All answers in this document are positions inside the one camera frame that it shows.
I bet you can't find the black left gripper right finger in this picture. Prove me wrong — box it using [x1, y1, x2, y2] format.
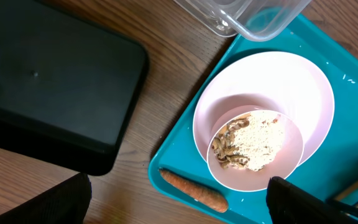
[266, 176, 358, 224]

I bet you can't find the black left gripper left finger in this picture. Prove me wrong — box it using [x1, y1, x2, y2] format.
[0, 173, 92, 224]

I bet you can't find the pink bowl with rice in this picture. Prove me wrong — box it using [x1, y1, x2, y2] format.
[206, 109, 304, 192]

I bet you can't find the orange carrot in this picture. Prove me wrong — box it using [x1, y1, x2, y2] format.
[158, 169, 229, 213]

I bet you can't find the pink plate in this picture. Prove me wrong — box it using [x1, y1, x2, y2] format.
[193, 51, 335, 163]

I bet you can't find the black plastic tray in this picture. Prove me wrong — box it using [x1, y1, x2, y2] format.
[0, 0, 149, 175]

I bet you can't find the clear plastic bin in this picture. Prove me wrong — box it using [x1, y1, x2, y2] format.
[175, 0, 311, 42]

